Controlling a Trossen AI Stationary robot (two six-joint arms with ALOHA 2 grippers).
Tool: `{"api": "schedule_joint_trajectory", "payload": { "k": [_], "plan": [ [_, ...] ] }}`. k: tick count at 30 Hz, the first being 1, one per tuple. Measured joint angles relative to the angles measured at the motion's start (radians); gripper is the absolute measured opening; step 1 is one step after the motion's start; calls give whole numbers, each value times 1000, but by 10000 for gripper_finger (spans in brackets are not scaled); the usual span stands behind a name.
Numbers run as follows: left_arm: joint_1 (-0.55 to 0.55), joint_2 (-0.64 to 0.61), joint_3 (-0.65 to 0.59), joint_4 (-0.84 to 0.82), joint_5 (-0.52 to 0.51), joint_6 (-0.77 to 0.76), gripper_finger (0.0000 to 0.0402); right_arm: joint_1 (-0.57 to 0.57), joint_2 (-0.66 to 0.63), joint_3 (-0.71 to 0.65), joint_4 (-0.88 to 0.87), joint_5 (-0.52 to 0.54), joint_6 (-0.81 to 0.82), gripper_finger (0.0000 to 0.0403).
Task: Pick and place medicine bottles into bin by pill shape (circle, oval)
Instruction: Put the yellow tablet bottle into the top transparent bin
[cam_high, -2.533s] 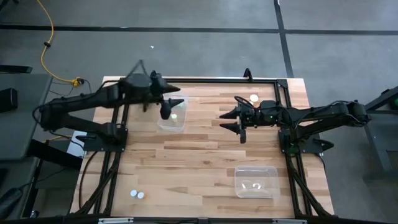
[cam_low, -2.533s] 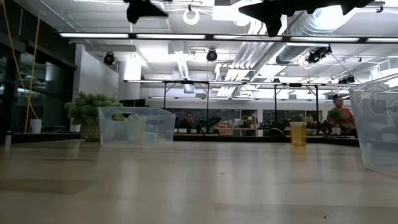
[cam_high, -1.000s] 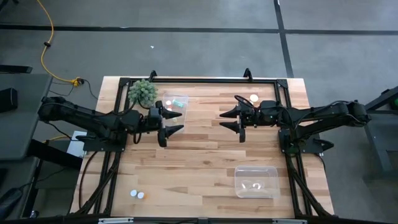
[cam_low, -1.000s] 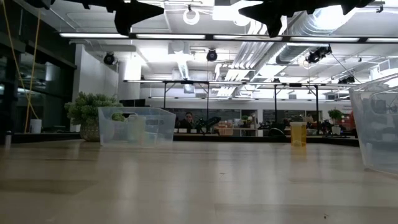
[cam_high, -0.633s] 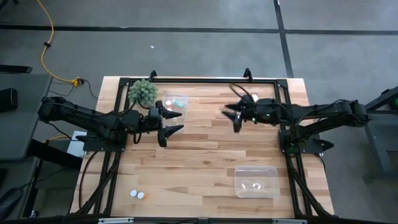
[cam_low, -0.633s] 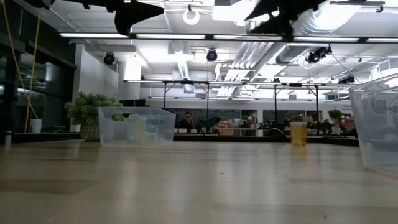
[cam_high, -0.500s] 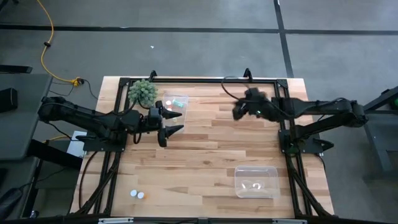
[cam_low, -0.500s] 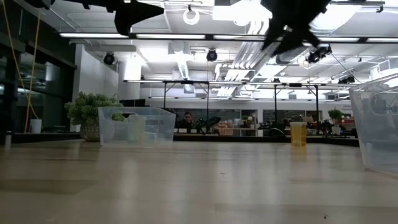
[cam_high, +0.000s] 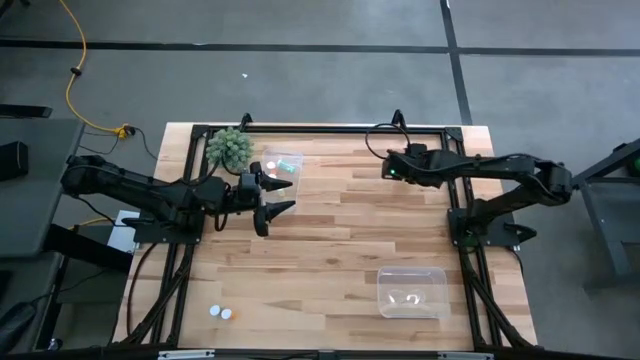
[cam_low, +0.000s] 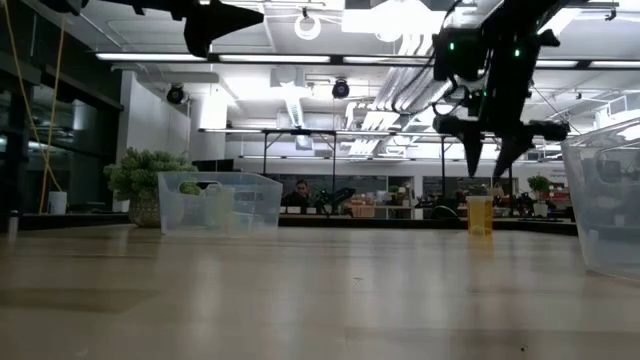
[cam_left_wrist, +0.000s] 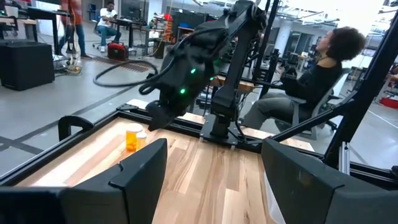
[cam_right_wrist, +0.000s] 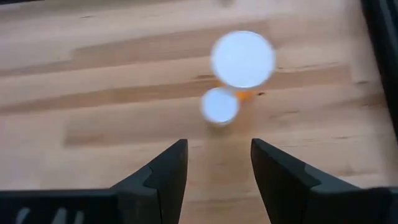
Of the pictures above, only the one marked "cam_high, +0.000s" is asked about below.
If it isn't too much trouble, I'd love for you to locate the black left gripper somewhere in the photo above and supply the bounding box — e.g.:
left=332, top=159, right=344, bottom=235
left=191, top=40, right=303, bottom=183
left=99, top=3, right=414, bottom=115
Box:
left=228, top=161, right=298, bottom=238

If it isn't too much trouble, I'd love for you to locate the clear plastic bin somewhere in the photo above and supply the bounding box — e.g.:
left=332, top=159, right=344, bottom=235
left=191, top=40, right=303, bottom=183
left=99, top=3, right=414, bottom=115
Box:
left=375, top=265, right=452, bottom=321
left=251, top=147, right=305, bottom=214

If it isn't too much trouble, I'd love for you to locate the green artificial potted plant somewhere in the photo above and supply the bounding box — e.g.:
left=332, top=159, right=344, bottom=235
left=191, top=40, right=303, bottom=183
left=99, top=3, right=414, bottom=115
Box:
left=204, top=126, right=256, bottom=174

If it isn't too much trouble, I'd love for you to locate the white box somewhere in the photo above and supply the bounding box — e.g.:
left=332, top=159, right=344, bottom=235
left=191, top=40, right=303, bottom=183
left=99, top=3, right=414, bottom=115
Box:
left=108, top=209, right=140, bottom=254

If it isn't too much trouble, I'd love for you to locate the gray metal stand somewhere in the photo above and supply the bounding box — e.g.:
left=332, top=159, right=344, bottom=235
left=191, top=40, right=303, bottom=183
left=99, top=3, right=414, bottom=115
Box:
left=572, top=137, right=640, bottom=292

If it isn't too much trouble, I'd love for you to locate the gray side table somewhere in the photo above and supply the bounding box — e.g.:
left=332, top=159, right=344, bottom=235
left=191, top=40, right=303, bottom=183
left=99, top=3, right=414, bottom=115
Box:
left=0, top=117, right=85, bottom=259

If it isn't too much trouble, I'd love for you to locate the black flat bar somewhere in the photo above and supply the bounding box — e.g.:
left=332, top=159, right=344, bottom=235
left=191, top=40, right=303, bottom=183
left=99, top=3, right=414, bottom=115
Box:
left=0, top=103, right=54, bottom=120

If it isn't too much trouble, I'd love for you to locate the black box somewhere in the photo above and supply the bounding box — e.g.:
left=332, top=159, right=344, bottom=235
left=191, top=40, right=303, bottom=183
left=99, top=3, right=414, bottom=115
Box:
left=0, top=141, right=30, bottom=182

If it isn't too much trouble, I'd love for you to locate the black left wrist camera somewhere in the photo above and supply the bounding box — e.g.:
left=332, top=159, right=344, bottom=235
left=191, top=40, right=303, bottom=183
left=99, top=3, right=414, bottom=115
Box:
left=238, top=172, right=258, bottom=199

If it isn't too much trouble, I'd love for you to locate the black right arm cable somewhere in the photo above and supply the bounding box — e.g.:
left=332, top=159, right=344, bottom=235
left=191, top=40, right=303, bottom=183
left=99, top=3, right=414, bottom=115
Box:
left=364, top=122, right=412, bottom=161

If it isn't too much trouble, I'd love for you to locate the thin black floor cable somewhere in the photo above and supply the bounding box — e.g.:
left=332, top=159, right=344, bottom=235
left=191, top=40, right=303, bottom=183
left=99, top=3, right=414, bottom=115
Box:
left=78, top=125, right=160, bottom=162

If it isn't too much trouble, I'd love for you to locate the yellow extension cable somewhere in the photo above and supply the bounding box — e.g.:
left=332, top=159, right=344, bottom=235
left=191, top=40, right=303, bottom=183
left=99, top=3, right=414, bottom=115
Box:
left=69, top=215, right=117, bottom=232
left=57, top=0, right=132, bottom=140

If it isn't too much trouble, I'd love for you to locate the silver metal bracket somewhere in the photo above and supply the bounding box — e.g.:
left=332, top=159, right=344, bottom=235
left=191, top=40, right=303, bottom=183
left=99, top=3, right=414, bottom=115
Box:
left=157, top=349, right=216, bottom=360
left=437, top=351, right=495, bottom=360

